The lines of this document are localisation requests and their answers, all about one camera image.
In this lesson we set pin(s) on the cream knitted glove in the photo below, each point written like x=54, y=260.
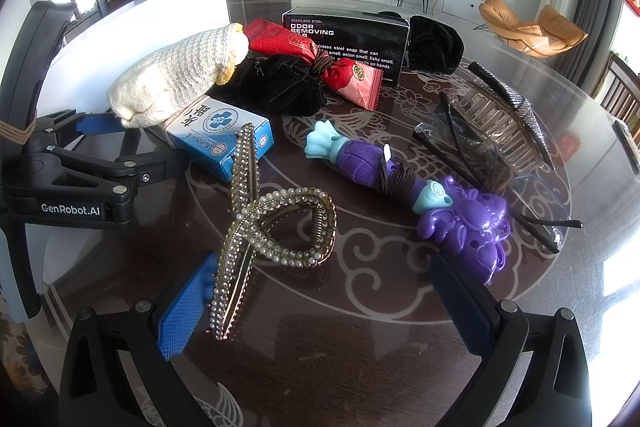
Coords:
x=175, y=67

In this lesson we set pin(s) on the brown wooden chair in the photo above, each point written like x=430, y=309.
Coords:
x=620, y=92

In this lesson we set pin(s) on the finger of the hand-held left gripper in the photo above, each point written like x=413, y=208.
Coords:
x=100, y=124
x=150, y=169

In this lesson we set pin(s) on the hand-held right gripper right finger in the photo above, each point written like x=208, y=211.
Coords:
x=465, y=307

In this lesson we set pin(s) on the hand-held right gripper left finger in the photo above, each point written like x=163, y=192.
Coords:
x=180, y=317

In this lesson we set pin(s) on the dark patterned glass desktop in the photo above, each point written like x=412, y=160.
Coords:
x=350, y=347

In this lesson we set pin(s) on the blue and white medicine box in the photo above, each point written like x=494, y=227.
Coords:
x=210, y=132

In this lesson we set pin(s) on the orange lounge chair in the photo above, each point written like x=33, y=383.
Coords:
x=520, y=27

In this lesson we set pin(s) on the grey curtain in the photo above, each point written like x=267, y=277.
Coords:
x=602, y=7

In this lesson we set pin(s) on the black remote control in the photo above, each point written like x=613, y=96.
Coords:
x=627, y=142

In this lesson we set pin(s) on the red foil packet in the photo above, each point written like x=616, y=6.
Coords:
x=355, y=79

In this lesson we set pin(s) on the black soap box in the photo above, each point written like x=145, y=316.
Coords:
x=350, y=32

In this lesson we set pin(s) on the large black velvet scrunchie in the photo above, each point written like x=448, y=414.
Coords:
x=280, y=82

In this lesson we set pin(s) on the white storage box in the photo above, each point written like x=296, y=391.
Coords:
x=165, y=7

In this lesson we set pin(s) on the purple and teal plastic toy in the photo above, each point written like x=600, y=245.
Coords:
x=470, y=227

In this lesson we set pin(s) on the gold pearl hair claw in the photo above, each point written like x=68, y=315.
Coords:
x=295, y=227

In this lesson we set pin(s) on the black framed glasses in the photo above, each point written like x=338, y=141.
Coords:
x=542, y=197

